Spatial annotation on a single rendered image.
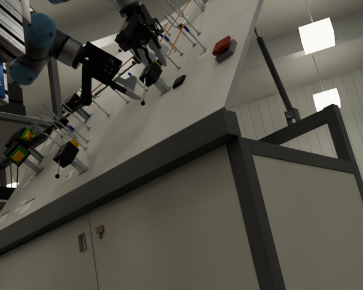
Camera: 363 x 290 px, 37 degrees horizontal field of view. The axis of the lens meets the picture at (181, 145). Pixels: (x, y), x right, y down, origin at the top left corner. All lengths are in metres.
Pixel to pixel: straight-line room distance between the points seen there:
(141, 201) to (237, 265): 0.36
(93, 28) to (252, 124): 4.86
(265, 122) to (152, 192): 10.32
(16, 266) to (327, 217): 1.06
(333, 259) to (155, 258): 0.45
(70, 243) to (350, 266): 0.82
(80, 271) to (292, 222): 0.68
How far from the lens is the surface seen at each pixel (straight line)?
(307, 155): 1.53
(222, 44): 1.52
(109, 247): 1.59
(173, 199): 1.41
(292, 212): 1.37
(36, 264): 1.90
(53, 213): 1.75
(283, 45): 9.69
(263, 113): 11.81
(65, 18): 8.17
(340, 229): 1.55
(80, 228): 1.70
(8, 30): 1.08
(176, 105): 1.53
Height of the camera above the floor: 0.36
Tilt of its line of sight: 20 degrees up
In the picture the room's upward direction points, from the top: 11 degrees counter-clockwise
